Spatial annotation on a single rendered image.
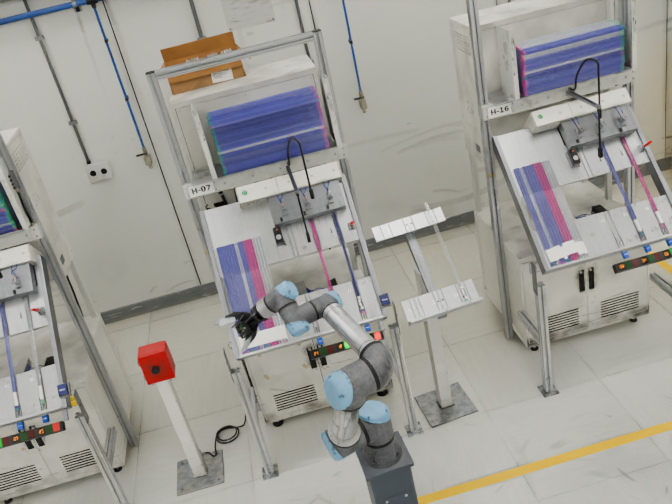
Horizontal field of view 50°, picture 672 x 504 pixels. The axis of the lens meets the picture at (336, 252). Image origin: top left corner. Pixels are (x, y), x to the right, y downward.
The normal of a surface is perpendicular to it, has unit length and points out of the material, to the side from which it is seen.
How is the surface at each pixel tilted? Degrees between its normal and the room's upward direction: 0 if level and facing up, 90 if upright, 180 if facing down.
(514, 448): 0
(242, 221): 48
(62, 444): 90
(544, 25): 90
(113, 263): 90
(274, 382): 90
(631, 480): 0
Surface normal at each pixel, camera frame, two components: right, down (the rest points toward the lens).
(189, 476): -0.20, -0.86
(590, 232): -0.02, -0.31
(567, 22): 0.18, 0.43
